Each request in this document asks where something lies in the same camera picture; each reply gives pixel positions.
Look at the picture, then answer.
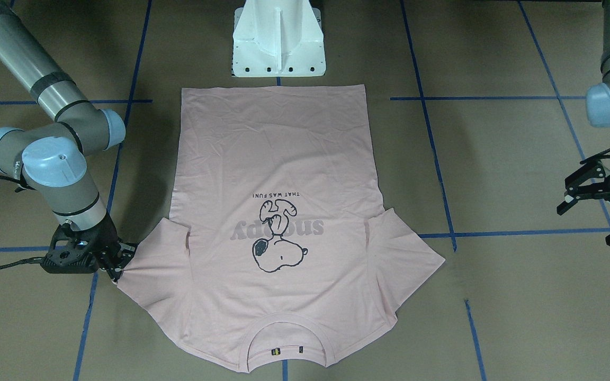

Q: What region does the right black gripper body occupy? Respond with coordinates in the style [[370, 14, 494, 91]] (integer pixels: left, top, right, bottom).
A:
[[40, 214, 124, 274]]

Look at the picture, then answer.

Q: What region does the pink Snoopy t-shirt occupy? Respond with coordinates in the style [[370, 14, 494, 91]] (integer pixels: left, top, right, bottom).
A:
[[117, 85, 445, 373]]

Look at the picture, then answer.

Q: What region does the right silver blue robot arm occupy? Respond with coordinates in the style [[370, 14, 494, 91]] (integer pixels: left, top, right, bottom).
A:
[[0, 1, 137, 282]]

